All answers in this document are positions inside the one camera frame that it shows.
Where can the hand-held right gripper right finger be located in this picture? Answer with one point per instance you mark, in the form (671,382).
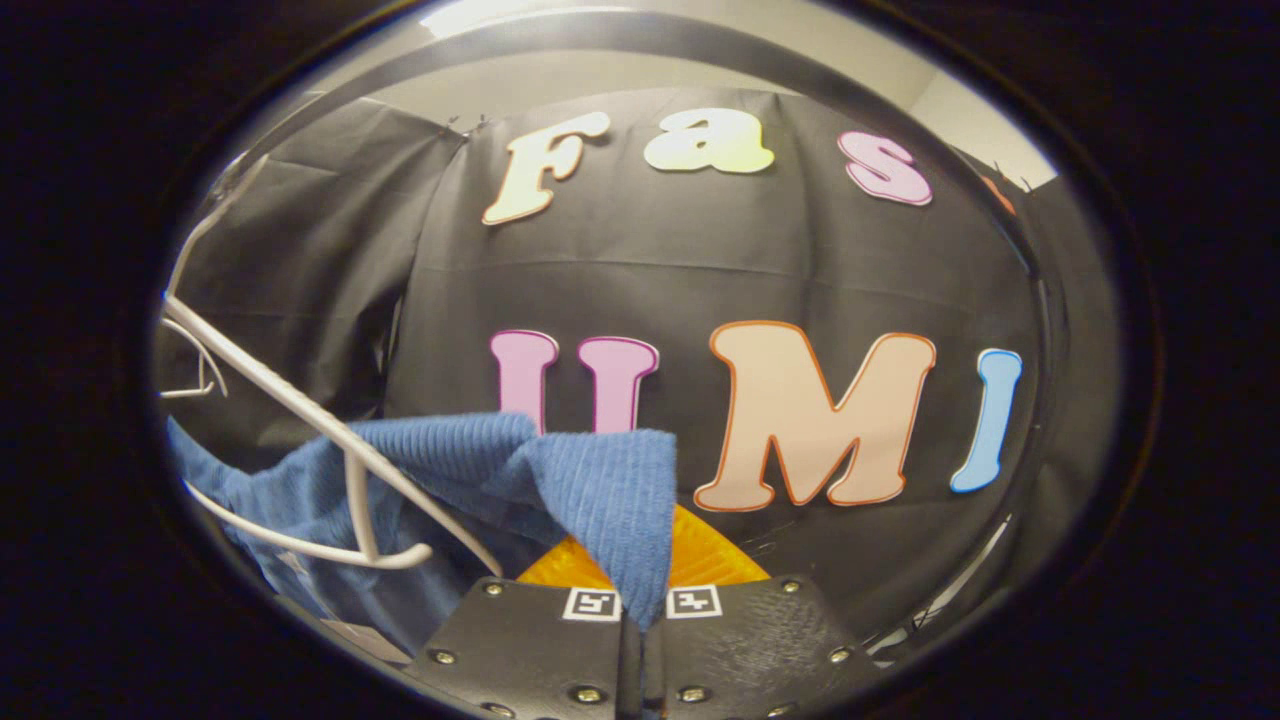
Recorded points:
(750,650)

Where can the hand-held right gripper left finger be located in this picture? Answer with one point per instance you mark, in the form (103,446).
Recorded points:
(530,650)

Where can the white plastic hanger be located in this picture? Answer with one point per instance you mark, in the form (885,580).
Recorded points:
(205,370)
(300,405)

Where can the black clothes rack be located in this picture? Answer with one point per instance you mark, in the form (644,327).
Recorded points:
(640,28)

